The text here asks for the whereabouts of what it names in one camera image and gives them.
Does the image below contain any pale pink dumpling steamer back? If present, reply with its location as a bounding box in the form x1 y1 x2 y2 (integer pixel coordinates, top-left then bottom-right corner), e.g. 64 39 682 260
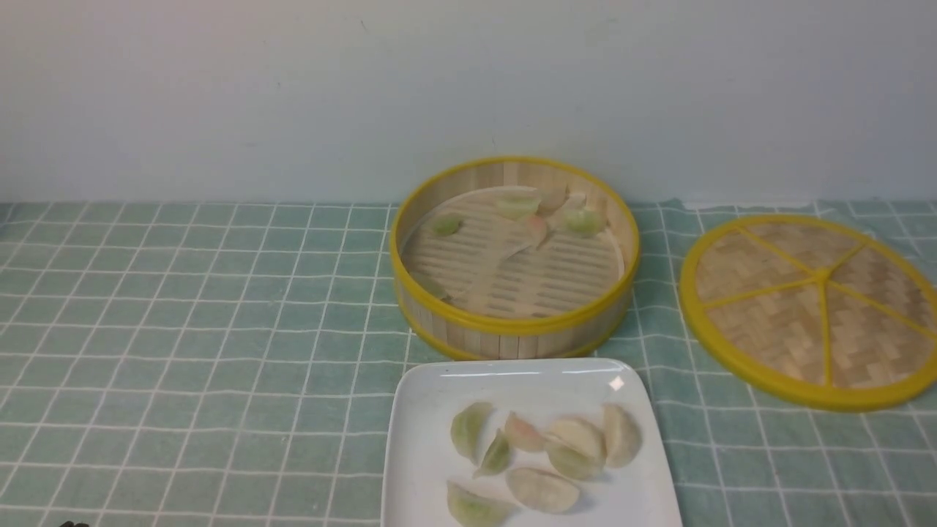
537 187 586 217

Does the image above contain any green dumpling plate bottom left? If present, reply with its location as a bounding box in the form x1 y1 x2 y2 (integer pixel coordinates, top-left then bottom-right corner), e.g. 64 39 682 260
447 481 516 526

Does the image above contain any white dumpling plate right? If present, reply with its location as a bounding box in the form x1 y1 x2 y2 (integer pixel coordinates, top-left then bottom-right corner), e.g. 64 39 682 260
545 416 606 464

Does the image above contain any green dumpling plate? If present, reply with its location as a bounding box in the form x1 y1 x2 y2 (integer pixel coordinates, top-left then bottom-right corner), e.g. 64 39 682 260
449 401 494 464
447 481 516 526

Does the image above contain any pink dumpling steamer front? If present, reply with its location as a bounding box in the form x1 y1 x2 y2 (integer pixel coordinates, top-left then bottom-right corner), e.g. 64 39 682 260
503 411 546 453

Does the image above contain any white dumpling plate bottom centre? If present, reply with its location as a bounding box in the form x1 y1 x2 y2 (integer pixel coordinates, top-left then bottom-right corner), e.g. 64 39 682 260
505 467 581 515

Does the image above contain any green dumpling steamer right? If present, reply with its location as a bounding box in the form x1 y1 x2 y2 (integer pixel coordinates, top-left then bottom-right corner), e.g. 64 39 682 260
560 208 607 237

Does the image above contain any white dumpling plate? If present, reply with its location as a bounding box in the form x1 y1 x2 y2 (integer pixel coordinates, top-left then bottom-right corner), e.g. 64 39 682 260
505 467 581 515
545 416 606 464

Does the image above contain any pale green dumpling under white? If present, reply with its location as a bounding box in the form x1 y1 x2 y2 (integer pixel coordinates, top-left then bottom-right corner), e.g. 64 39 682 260
545 443 604 481

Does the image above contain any green dumpling plate upper left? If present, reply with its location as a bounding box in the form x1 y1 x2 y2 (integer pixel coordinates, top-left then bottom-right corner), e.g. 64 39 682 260
449 401 494 464

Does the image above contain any white square plate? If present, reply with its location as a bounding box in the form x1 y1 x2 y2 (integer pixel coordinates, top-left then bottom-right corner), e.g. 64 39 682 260
381 358 684 526

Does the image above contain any yellow rimmed woven steamer lid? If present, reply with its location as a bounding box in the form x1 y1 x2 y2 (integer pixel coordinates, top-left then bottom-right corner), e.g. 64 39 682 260
679 214 936 411

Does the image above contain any small green dumpling steamer left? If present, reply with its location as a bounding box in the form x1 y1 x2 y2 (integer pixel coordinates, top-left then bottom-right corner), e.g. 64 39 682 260
426 213 464 237

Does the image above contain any pink dumpling steamer middle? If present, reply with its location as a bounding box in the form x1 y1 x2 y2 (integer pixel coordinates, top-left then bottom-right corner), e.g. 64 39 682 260
524 214 550 250

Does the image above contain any pale white dumpling steamer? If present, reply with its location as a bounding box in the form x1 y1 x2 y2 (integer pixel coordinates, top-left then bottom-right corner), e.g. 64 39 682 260
602 403 642 469

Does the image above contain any green checkered tablecloth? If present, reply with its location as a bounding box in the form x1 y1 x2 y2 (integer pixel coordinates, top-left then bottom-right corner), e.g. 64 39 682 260
1 201 936 526

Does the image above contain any yellow rimmed bamboo steamer basket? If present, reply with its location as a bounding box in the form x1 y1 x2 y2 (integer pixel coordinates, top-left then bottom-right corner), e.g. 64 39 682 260
389 156 641 360

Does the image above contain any small green dumpling on plate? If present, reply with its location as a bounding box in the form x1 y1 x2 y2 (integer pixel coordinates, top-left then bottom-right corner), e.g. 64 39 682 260
472 428 512 478

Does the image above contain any pale green dumpling steamer back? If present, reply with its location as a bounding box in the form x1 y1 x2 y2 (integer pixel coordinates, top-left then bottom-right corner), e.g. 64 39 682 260
494 191 542 221

